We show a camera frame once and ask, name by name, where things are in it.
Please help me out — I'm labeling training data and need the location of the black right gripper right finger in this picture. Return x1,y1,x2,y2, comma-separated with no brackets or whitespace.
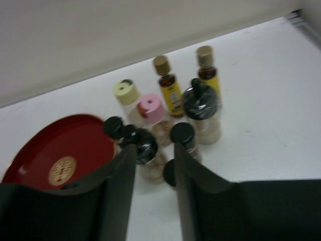
174,144,320,240

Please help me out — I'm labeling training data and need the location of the black knob glass dispenser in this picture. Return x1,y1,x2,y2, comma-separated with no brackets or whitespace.
123,125,168,183
182,78,221,145

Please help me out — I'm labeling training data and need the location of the cream cap spice jar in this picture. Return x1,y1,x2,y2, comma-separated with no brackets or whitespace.
113,79,144,127

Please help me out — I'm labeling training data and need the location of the yellow label oil bottle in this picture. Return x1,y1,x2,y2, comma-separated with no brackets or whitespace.
196,45,222,104
153,55,184,118

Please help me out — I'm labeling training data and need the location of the black cap spice bottle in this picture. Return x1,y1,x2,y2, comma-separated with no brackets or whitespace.
163,159,176,189
103,116,124,149
170,122,202,163

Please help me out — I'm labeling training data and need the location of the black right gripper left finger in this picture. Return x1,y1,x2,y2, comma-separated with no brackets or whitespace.
1,144,137,240

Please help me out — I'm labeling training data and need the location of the red round tray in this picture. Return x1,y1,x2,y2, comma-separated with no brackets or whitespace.
2,114,117,190

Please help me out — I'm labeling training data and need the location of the pink cap spice jar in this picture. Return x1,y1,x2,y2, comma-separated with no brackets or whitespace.
136,94,174,147

